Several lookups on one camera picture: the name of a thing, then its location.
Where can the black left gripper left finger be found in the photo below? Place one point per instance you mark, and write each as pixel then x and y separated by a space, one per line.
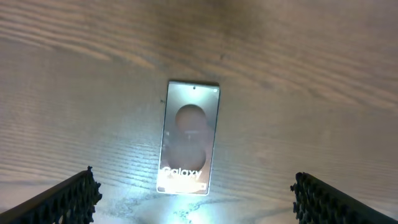
pixel 71 201

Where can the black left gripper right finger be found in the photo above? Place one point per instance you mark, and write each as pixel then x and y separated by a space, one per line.
pixel 317 202

